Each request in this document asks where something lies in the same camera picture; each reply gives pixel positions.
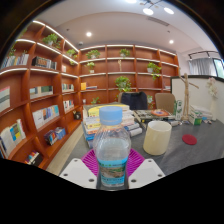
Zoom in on wooden bookshelf unit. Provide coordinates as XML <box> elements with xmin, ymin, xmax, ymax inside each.
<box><xmin>0</xmin><ymin>19</ymin><xmax>181</xmax><ymax>169</ymax></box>

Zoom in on white flat box stack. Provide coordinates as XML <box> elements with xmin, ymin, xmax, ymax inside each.
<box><xmin>190</xmin><ymin>104</ymin><xmax>214</xmax><ymax>122</ymax></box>

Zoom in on dark book stack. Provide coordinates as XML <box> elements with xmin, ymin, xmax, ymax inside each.
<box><xmin>133</xmin><ymin>108</ymin><xmax>176</xmax><ymax>123</ymax></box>

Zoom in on white vase with flowers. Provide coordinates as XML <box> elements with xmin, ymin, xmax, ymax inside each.
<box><xmin>205</xmin><ymin>77</ymin><xmax>220</xmax><ymax>112</ymax></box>

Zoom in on clear blue-capped water bottle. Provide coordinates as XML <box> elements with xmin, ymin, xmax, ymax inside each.
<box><xmin>92</xmin><ymin>105</ymin><xmax>133</xmax><ymax>191</ymax></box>

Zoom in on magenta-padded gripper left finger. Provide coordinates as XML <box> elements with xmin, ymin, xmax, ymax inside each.
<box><xmin>59</xmin><ymin>148</ymin><xmax>101</xmax><ymax>190</ymax></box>

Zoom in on small green white carton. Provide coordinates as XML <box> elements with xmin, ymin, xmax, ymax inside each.
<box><xmin>174</xmin><ymin>99</ymin><xmax>184</xmax><ymax>121</ymax></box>

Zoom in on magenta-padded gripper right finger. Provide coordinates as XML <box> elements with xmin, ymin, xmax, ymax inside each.
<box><xmin>127</xmin><ymin>148</ymin><xmax>166</xmax><ymax>190</ymax></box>

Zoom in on colourful book stack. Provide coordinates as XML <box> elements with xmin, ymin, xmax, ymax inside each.
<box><xmin>81</xmin><ymin>103</ymin><xmax>144</xmax><ymax>149</ymax></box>

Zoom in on wooden artist mannequin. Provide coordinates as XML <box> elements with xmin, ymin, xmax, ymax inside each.
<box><xmin>178</xmin><ymin>73</ymin><xmax>200</xmax><ymax>122</ymax></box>

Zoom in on cream ceramic mug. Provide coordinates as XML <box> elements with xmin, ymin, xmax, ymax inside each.
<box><xmin>143</xmin><ymin>120</ymin><xmax>173</xmax><ymax>157</ymax></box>

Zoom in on grey window curtain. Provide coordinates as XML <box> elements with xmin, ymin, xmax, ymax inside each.
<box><xmin>188</xmin><ymin>58</ymin><xmax>218</xmax><ymax>77</ymax></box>

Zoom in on white desk partition panel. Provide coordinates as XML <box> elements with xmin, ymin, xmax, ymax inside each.
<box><xmin>170</xmin><ymin>74</ymin><xmax>224</xmax><ymax>124</ymax></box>

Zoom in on ceiling lights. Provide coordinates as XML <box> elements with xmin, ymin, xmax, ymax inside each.
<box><xmin>84</xmin><ymin>0</ymin><xmax>176</xmax><ymax>46</ymax></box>

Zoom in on dark office chair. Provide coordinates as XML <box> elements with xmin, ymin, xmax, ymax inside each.
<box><xmin>118</xmin><ymin>91</ymin><xmax>149</xmax><ymax>111</ymax></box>

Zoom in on flat round red coaster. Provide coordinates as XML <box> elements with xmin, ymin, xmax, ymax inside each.
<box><xmin>181</xmin><ymin>133</ymin><xmax>198</xmax><ymax>146</ymax></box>

